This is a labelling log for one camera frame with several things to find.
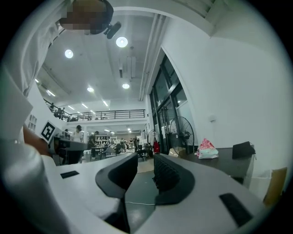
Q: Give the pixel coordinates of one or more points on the white wall frames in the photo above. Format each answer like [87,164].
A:
[32,123]

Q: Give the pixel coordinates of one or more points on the white storage shelf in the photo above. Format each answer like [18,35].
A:
[105,139]

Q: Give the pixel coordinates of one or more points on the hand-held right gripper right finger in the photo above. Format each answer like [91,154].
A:
[169,177]

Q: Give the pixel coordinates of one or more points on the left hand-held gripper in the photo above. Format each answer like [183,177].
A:
[68,146]

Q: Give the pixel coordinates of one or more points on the black pouch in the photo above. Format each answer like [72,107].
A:
[243,149]

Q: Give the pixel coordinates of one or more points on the black balcony railing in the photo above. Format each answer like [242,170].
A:
[107,114]

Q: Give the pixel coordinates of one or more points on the brown cardboard box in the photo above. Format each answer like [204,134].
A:
[177,152]

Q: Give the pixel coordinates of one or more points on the dark table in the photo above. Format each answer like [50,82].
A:
[225,165]

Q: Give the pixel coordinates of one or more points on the grey chair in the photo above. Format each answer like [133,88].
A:
[109,152]

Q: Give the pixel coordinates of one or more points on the pink plastic bag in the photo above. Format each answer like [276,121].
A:
[207,149]

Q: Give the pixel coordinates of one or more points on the white ceiling air conditioner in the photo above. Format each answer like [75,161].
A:
[128,66]

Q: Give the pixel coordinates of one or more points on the black standing fan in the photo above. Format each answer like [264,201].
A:
[182,132]

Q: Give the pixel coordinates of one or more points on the round ceiling light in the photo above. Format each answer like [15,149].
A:
[68,53]
[125,86]
[90,89]
[121,42]

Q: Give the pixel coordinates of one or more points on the person's white shirt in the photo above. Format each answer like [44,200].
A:
[34,45]

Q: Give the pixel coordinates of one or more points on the black office chair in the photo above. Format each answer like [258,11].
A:
[141,154]

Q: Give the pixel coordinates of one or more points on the black framed glass door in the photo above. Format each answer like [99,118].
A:
[167,100]

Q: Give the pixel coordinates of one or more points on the person's left forearm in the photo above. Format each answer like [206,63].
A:
[34,141]

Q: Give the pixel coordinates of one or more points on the brown cardboard sheet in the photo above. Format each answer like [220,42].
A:
[275,185]

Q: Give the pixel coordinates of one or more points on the row of ceiling strip lights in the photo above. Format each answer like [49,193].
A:
[85,106]

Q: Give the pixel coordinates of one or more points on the white ceiling pipes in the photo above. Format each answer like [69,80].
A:
[150,57]

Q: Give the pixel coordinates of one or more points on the black head-worn camera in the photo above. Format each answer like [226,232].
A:
[112,29]

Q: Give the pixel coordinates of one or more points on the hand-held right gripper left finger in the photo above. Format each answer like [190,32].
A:
[119,177]

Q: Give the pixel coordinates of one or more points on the red bag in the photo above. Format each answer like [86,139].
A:
[156,147]

